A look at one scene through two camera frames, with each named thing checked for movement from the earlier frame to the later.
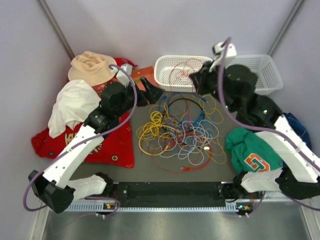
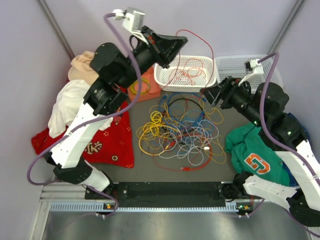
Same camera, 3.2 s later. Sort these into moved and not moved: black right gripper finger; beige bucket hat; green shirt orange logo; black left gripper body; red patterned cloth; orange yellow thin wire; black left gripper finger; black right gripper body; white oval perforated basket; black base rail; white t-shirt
Moved: black left gripper finger; black right gripper finger; black right gripper body; black left gripper body
Not moved: white oval perforated basket; black base rail; red patterned cloth; beige bucket hat; white t-shirt; green shirt orange logo; orange yellow thin wire
